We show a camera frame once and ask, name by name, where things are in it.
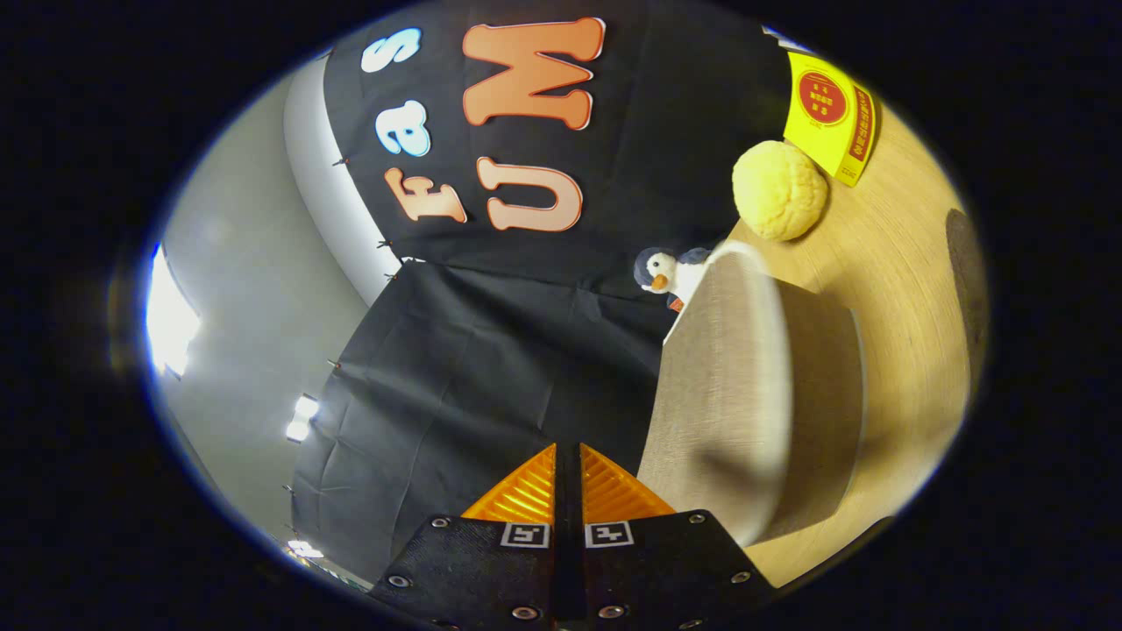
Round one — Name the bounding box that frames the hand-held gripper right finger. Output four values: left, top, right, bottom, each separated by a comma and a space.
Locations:
568, 443, 777, 631

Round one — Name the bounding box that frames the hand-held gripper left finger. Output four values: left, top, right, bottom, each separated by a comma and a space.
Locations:
366, 443, 569, 631

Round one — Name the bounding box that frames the beige fabric storage box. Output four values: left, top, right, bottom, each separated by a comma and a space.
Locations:
638, 241, 869, 549

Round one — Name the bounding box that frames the brown suede shoe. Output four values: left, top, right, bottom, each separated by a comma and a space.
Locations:
945, 209, 990, 369

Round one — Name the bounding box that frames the penguin plush toy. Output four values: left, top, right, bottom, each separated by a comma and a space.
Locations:
633, 246, 713, 314

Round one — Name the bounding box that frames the yellow round plush bread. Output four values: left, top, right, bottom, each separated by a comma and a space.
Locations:
732, 140, 829, 242

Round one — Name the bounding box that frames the yellow book red circle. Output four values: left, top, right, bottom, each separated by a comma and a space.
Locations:
783, 51, 877, 188

